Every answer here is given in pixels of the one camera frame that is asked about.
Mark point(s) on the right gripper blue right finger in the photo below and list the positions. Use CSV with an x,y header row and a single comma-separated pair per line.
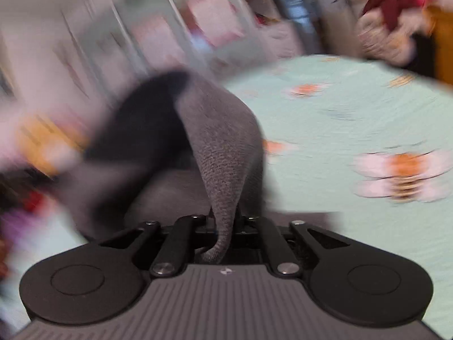
x,y
280,258

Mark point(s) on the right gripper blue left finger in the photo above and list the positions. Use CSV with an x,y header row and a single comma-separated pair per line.
x,y
187,239

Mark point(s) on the dark grey sweater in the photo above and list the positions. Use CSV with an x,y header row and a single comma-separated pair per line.
x,y
178,144

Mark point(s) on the teal quilted bee bedspread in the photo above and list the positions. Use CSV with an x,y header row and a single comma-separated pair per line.
x,y
321,113

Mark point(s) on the yellow plush toy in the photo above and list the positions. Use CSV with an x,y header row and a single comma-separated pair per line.
x,y
50,146

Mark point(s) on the white drawer cabinet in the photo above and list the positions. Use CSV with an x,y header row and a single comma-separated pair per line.
x,y
281,41

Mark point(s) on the grey sliding door wardrobe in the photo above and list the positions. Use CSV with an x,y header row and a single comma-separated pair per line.
x,y
124,41

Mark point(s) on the rolled floral quilt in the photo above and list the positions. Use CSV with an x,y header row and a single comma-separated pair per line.
x,y
396,47

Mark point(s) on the dark red jacket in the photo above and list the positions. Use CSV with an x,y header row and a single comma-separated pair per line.
x,y
390,9

